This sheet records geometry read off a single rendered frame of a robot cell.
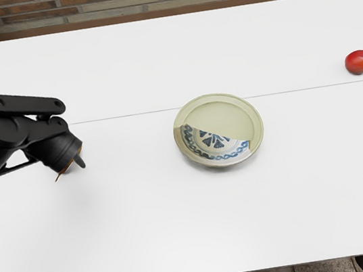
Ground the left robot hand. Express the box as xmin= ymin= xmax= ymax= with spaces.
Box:
xmin=49 ymin=141 xmax=89 ymax=183

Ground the red apple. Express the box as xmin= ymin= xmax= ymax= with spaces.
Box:
xmin=343 ymin=49 xmax=363 ymax=77

